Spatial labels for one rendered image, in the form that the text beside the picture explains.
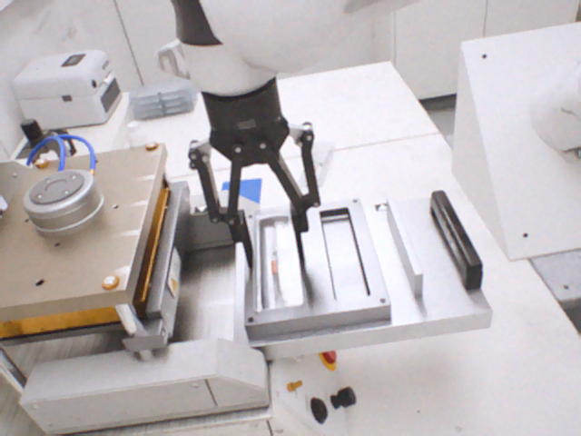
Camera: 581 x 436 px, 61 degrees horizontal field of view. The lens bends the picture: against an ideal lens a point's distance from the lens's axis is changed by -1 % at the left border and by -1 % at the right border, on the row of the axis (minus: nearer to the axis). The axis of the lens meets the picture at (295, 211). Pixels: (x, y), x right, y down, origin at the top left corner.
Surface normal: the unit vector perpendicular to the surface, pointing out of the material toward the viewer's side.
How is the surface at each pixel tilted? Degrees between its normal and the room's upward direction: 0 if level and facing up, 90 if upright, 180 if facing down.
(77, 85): 86
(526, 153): 45
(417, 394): 0
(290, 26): 101
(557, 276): 0
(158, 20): 90
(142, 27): 90
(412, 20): 90
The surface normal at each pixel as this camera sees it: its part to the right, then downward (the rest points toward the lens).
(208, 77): -0.42, 0.63
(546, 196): -0.01, -0.12
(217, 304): -0.13, -0.78
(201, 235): 0.07, 0.61
